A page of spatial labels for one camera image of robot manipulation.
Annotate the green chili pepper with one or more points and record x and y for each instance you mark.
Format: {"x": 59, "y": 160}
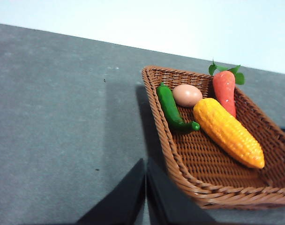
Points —
{"x": 170, "y": 107}

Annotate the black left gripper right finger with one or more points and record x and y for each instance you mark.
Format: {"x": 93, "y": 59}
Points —
{"x": 170, "y": 204}

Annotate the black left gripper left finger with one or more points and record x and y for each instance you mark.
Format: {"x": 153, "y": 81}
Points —
{"x": 123, "y": 201}

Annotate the yellow corn cob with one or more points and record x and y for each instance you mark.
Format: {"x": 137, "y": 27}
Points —
{"x": 227, "y": 131}

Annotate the orange carrot with green leaves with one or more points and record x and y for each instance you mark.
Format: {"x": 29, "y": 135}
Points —
{"x": 224, "y": 91}

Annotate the brown woven wicker basket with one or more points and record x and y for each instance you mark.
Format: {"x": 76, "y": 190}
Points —
{"x": 203, "y": 173}

